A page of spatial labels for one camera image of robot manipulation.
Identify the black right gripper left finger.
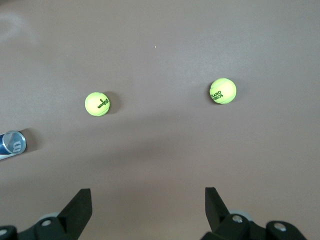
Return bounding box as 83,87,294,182
18,188,93,240

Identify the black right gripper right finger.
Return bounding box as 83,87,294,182
201,186,266,240

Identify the blue white tennis ball can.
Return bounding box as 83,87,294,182
0,130,27,162

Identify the yellow-green tennis ball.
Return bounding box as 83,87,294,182
209,77,237,105
84,91,111,117

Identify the brown table mat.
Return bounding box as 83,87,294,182
0,0,320,240

